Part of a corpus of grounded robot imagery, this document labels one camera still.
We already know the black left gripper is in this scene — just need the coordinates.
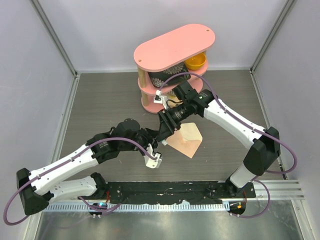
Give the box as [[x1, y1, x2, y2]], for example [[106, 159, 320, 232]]
[[120, 128, 159, 158]]

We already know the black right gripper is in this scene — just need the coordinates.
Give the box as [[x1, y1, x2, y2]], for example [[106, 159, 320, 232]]
[[157, 101, 191, 143]]

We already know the pink envelope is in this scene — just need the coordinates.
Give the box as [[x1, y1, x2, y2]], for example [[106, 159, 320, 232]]
[[166, 122, 203, 159]]

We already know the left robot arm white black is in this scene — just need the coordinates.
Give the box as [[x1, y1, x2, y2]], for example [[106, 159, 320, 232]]
[[16, 118, 161, 216]]

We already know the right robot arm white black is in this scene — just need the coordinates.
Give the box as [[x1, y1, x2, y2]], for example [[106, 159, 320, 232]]
[[157, 81, 281, 198]]

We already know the beige patterned plate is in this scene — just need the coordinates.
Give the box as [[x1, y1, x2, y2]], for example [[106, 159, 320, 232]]
[[167, 92, 183, 107]]

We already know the black floral plate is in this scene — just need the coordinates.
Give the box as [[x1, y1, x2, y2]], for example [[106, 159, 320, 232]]
[[148, 62, 191, 88]]

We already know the pink three-tier shelf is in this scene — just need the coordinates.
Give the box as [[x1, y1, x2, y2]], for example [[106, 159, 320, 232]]
[[133, 23, 216, 114]]

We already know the yellow bowl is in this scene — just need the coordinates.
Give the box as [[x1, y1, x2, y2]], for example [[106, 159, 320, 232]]
[[184, 52, 207, 70]]

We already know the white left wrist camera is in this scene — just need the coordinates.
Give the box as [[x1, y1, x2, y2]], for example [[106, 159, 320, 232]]
[[144, 144, 162, 169]]

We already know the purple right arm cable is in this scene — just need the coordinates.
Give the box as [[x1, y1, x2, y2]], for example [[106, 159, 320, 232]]
[[158, 72, 298, 219]]

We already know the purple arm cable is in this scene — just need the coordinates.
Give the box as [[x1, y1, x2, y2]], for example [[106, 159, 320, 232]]
[[2, 137, 157, 226], [158, 72, 298, 219]]

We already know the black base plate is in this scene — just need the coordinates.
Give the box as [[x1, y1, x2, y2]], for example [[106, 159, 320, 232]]
[[77, 180, 256, 205]]

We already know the white slotted cable duct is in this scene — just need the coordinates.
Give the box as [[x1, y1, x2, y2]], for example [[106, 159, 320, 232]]
[[43, 201, 230, 213]]

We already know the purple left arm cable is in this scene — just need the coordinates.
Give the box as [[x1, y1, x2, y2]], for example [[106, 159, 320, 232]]
[[2, 137, 157, 226]]

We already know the aluminium frame rail left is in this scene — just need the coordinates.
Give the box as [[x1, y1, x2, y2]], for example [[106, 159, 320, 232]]
[[28, 0, 81, 81]]

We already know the aluminium frame rail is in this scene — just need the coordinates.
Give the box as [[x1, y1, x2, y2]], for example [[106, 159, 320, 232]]
[[249, 0, 297, 75], [28, 0, 81, 81]]

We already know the aluminium frame rail right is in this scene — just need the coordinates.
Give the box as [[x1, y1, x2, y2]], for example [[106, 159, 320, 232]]
[[249, 0, 297, 75]]

